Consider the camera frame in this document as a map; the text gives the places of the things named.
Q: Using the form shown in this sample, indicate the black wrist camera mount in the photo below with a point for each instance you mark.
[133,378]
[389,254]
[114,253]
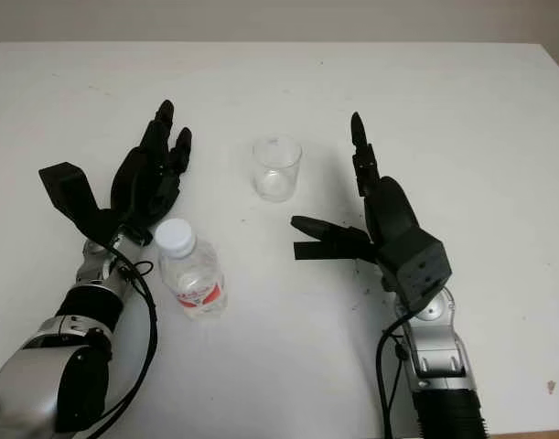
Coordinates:
[421,270]
[68,192]

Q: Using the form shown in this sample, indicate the clear plastic cup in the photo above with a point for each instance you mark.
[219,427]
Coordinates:
[277,174]

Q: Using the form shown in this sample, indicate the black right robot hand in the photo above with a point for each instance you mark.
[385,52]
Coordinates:
[391,206]

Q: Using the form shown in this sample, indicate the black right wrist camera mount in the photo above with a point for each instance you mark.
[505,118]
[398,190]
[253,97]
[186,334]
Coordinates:
[421,270]

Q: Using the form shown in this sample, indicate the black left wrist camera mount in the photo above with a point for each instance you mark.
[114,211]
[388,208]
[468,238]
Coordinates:
[68,192]

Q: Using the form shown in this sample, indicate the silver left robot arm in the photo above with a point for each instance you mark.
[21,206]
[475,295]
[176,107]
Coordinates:
[36,366]

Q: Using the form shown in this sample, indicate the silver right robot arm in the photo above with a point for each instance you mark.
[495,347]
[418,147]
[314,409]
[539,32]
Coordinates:
[443,361]

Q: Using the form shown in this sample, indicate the clear water bottle red label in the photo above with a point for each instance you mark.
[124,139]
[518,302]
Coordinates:
[194,274]

